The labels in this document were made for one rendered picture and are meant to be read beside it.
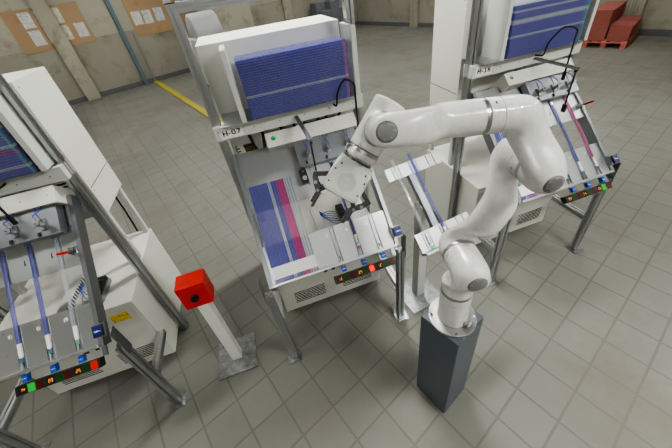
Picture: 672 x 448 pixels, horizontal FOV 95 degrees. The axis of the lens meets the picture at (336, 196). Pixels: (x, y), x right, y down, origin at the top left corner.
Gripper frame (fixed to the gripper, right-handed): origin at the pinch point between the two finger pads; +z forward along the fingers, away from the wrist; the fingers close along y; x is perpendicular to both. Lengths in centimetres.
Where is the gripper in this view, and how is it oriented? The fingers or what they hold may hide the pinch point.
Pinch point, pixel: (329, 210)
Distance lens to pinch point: 81.6
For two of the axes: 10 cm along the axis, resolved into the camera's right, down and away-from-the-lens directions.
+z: -4.8, 8.4, 2.3
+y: 8.7, 4.8, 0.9
